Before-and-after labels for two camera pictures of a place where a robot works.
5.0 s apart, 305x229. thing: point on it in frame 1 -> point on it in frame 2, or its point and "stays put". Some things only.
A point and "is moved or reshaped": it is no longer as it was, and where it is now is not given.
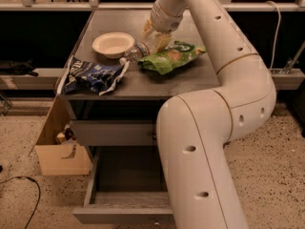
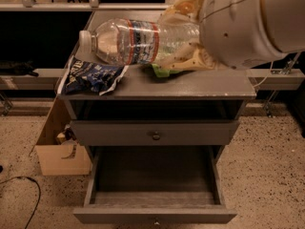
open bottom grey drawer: x=127 y=187 stays put
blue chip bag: x=80 y=75 stays put
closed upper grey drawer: x=117 y=132 stays put
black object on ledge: x=17 y=68 stays put
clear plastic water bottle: x=142 y=50 is moved or reshaped
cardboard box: x=58 y=152 stays put
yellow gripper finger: x=146 y=31 -> x=188 y=9
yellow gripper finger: x=164 y=40 -> x=192 y=57
